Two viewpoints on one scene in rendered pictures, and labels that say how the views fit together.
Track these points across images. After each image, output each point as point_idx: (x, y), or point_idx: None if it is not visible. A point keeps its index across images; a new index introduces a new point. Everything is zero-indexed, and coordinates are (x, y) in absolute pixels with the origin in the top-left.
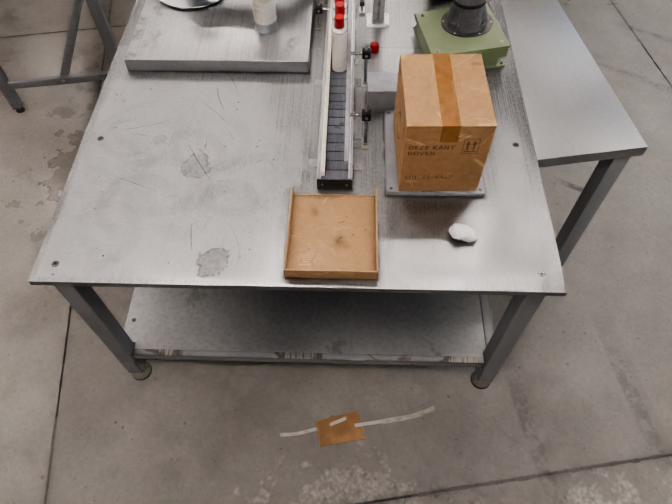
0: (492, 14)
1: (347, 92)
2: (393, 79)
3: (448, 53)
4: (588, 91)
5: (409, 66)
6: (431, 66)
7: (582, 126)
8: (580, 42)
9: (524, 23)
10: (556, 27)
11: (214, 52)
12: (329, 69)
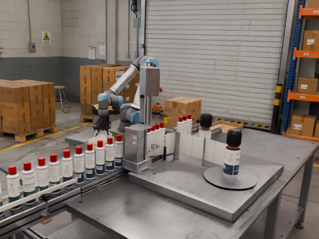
0: (115, 128)
1: (198, 123)
2: (176, 127)
3: (172, 101)
4: (116, 124)
5: (186, 102)
6: (181, 101)
7: None
8: (92, 128)
9: (97, 135)
10: (90, 132)
11: None
12: (194, 134)
